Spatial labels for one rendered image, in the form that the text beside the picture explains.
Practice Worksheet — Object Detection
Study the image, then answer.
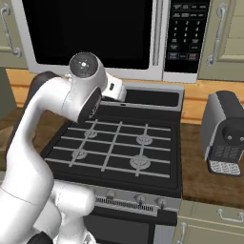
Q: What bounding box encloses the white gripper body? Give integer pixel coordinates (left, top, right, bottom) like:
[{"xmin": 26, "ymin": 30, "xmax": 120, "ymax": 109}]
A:
[{"xmin": 102, "ymin": 80, "xmax": 128, "ymax": 103}]

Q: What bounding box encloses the black microwave door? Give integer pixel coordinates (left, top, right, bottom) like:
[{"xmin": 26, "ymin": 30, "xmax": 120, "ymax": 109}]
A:
[{"xmin": 10, "ymin": 0, "xmax": 165, "ymax": 82}]

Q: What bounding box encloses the silver microwave oven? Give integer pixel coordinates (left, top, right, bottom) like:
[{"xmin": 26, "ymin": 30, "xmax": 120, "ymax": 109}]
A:
[{"xmin": 10, "ymin": 0, "xmax": 213, "ymax": 85}]

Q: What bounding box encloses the olive cupboard door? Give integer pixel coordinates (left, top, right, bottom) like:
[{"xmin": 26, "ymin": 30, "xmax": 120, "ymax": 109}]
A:
[
  {"xmin": 197, "ymin": 0, "xmax": 244, "ymax": 83},
  {"xmin": 172, "ymin": 222, "xmax": 244, "ymax": 244},
  {"xmin": 0, "ymin": 0, "xmax": 29, "ymax": 70}
]

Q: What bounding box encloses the black oven door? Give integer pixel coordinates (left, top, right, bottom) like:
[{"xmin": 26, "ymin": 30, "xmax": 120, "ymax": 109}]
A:
[{"xmin": 83, "ymin": 207, "xmax": 178, "ymax": 244}]

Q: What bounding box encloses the black gas stove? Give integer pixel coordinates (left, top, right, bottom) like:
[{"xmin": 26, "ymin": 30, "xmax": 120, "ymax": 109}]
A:
[{"xmin": 39, "ymin": 81, "xmax": 186, "ymax": 244}]

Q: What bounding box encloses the grey coffee machine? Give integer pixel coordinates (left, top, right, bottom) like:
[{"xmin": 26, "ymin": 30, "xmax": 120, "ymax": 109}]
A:
[{"xmin": 199, "ymin": 90, "xmax": 244, "ymax": 177}]

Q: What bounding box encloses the olive cabinet side panel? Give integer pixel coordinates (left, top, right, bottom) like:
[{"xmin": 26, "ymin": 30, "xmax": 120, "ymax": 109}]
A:
[{"xmin": 0, "ymin": 67, "xmax": 17, "ymax": 121}]

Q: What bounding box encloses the olive drawer front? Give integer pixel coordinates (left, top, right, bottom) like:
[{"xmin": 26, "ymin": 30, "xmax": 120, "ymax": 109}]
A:
[{"xmin": 175, "ymin": 199, "xmax": 244, "ymax": 236}]

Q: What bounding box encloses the silver microwave door handle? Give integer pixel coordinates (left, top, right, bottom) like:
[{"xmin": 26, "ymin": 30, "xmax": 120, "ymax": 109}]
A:
[{"xmin": 152, "ymin": 0, "xmax": 164, "ymax": 67}]

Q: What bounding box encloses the silver cupboard handle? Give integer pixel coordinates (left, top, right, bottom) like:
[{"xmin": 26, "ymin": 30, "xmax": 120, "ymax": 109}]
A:
[
  {"xmin": 206, "ymin": 2, "xmax": 229, "ymax": 68},
  {"xmin": 178, "ymin": 221, "xmax": 189, "ymax": 244},
  {"xmin": 0, "ymin": 3, "xmax": 23, "ymax": 59}
]

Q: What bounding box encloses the silver drawer handle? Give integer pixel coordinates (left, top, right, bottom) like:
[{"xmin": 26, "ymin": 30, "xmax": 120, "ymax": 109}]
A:
[{"xmin": 216, "ymin": 208, "xmax": 244, "ymax": 224}]

